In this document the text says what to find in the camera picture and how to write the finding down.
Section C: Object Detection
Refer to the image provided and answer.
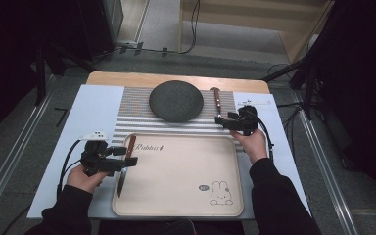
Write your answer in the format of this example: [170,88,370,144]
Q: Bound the light wooden frame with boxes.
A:
[178,0,336,64]

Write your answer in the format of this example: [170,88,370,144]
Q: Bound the black curtain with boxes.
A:
[302,0,376,214]
[0,0,81,148]

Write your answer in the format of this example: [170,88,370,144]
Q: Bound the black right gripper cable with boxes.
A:
[255,112,275,162]

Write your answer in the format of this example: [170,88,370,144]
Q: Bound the dark grey round plate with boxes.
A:
[148,79,206,124]

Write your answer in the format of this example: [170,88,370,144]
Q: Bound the black stand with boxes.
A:
[32,40,96,107]
[261,38,328,121]

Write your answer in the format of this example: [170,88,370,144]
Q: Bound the person's left hand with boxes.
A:
[66,163,110,194]

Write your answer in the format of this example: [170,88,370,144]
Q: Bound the beige tray with rabbit print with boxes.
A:
[112,132,245,218]

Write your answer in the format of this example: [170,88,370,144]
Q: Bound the fork with brown handle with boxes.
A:
[212,87,224,118]

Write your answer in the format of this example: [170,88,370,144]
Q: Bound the person's right hand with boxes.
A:
[229,127,269,165]

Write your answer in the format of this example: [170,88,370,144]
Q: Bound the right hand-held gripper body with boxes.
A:
[232,99,272,137]

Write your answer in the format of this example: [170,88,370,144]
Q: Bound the black cabinet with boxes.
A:
[74,0,125,62]

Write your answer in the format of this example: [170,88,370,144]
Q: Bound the knife with brown handle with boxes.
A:
[117,134,138,199]

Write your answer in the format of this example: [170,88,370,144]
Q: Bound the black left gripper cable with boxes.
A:
[56,139,83,198]

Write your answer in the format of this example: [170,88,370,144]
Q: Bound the white table sheet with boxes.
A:
[26,83,311,220]

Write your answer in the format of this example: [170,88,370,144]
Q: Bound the metal floor rail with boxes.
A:
[289,90,360,235]
[0,73,57,224]

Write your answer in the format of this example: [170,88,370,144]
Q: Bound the black floor cables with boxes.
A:
[266,62,306,155]

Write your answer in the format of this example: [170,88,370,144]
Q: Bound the black hanging cable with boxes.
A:
[178,0,201,55]

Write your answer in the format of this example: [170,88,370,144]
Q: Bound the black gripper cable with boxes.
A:
[255,112,275,162]
[56,139,83,198]

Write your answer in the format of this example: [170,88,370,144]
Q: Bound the striped woven placemat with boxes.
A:
[112,86,245,155]

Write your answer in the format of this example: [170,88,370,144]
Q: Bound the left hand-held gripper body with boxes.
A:
[79,130,125,177]

